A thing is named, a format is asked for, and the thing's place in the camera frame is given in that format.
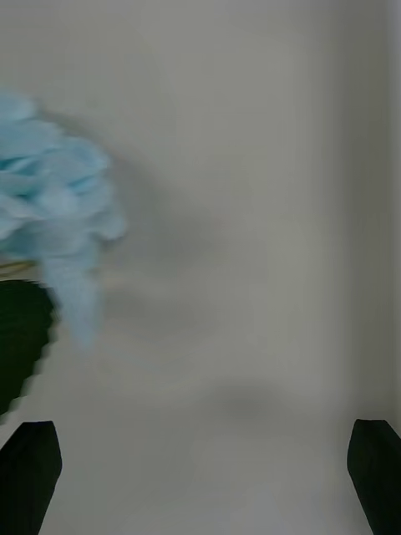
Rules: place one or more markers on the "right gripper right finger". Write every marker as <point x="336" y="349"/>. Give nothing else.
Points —
<point x="378" y="480"/>

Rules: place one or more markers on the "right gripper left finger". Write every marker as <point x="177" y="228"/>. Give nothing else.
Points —
<point x="27" y="476"/>

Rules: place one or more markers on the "pale blue flower with stem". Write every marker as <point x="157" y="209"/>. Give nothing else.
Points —
<point x="50" y="188"/>

